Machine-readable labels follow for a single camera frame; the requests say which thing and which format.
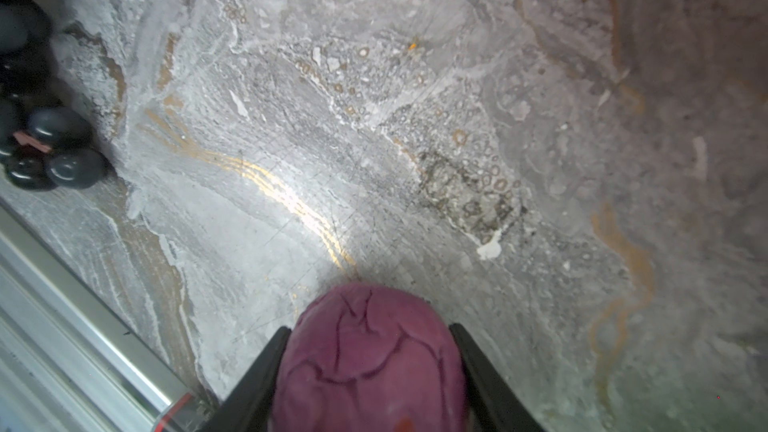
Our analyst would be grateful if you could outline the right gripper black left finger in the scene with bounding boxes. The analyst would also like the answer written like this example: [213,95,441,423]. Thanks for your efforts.
[201,327,292,432]

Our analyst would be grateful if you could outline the black fake grape bunch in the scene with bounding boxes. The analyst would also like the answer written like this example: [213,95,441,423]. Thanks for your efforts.
[1,0,110,192]

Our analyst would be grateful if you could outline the aluminium front rail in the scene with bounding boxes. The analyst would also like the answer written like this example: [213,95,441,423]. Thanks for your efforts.
[1,205,212,431]

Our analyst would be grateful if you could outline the purple fake fruit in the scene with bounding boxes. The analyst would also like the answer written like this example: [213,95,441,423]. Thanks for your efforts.
[270,282,468,431]

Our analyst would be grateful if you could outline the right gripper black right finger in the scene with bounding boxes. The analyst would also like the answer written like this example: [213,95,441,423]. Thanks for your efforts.
[449,323,545,432]

